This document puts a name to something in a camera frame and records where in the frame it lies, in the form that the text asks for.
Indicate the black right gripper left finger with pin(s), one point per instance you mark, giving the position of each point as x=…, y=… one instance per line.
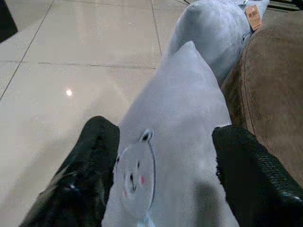
x=78, y=175

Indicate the dark furniture piece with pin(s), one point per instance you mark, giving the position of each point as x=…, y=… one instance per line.
x=6, y=20

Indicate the grey blue plush pillow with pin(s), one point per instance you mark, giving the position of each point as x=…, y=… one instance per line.
x=213, y=35

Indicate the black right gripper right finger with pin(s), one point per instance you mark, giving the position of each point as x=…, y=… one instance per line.
x=251, y=175

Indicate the brown paper hang tag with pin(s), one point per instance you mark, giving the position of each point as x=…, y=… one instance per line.
x=253, y=17

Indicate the light blue bear face pillow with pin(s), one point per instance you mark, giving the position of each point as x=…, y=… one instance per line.
x=177, y=132

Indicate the brown fabric sofa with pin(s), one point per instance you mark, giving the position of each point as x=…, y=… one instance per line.
x=272, y=89

